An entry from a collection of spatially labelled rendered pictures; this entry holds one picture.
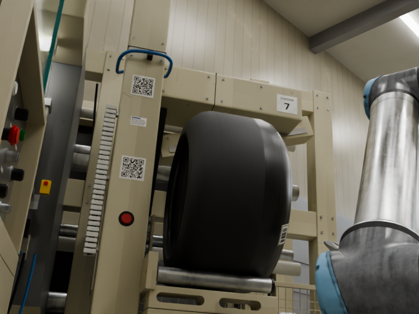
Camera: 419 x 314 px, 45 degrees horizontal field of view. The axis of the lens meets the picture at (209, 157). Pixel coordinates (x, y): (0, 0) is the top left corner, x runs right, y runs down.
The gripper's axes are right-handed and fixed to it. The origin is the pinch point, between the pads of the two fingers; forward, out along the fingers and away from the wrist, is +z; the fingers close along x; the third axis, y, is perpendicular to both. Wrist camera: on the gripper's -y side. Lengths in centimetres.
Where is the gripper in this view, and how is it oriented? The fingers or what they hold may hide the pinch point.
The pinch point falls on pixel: (329, 242)
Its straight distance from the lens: 140.8
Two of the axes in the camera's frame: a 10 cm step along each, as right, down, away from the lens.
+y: -3.7, 8.9, 2.5
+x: 5.9, 0.2, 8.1
